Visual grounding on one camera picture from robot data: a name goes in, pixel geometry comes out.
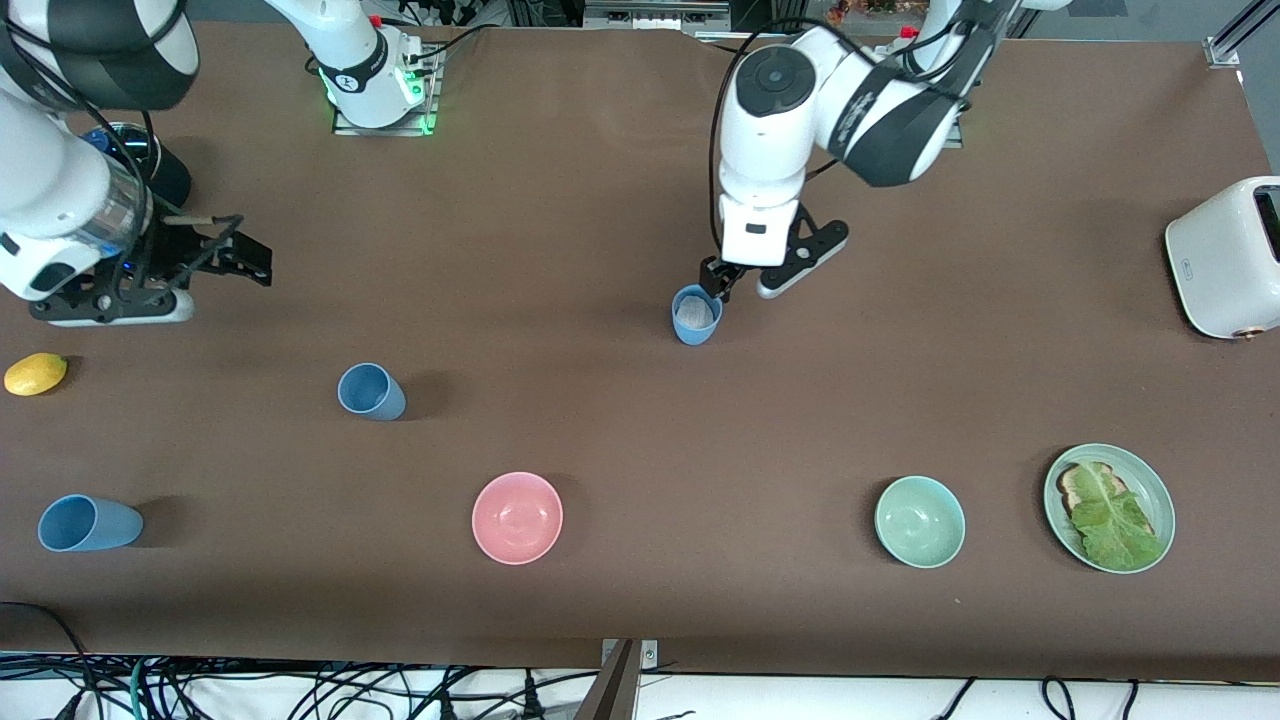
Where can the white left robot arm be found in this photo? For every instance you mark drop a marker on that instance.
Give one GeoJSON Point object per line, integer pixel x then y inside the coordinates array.
{"type": "Point", "coordinates": [770, 140]}

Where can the yellow lemon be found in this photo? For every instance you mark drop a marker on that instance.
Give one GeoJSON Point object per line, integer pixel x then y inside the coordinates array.
{"type": "Point", "coordinates": [35, 375]}

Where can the light green plate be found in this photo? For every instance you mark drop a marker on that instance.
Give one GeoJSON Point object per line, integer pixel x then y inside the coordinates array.
{"type": "Point", "coordinates": [1152, 490]}

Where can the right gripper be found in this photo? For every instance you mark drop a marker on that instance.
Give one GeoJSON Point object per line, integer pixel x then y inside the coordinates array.
{"type": "Point", "coordinates": [176, 254]}

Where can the white toaster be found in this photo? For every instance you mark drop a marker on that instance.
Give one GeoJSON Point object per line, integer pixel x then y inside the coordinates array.
{"type": "Point", "coordinates": [1230, 290]}

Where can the green lettuce leaf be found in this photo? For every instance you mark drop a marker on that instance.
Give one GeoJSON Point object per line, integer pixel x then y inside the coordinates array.
{"type": "Point", "coordinates": [1115, 525]}

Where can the blue plastic cup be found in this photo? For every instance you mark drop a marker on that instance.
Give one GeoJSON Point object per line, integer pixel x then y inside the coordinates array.
{"type": "Point", "coordinates": [372, 392]}
{"type": "Point", "coordinates": [90, 524]}

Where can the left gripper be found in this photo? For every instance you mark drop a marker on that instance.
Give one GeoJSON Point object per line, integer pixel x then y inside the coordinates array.
{"type": "Point", "coordinates": [717, 274]}

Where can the grey metal box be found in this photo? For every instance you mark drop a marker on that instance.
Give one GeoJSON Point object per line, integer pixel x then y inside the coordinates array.
{"type": "Point", "coordinates": [655, 14]}

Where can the light green bowl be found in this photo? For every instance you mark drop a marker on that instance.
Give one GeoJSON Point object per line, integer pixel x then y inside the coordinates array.
{"type": "Point", "coordinates": [920, 522]}

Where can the toasted bread slice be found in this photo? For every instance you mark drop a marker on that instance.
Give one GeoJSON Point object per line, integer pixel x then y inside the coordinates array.
{"type": "Point", "coordinates": [1072, 490]}

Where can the pink bowl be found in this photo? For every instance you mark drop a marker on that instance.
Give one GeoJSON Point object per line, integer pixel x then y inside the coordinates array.
{"type": "Point", "coordinates": [517, 518]}

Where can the white paper wad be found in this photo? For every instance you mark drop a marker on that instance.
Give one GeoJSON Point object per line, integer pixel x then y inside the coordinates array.
{"type": "Point", "coordinates": [695, 312]}

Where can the aluminium frame profile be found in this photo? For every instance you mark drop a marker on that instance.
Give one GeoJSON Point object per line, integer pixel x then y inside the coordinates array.
{"type": "Point", "coordinates": [1225, 48]}

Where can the small metal bracket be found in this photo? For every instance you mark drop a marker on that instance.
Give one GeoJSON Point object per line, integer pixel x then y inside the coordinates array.
{"type": "Point", "coordinates": [650, 655]}

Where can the blue cup with white filling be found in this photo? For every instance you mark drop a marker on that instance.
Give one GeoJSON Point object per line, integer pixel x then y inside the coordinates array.
{"type": "Point", "coordinates": [695, 337]}

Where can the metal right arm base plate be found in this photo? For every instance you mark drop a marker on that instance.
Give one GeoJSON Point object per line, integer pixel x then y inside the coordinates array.
{"type": "Point", "coordinates": [428, 110]}

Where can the dark metal pole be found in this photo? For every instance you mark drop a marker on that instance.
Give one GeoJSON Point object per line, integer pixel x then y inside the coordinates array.
{"type": "Point", "coordinates": [612, 690]}

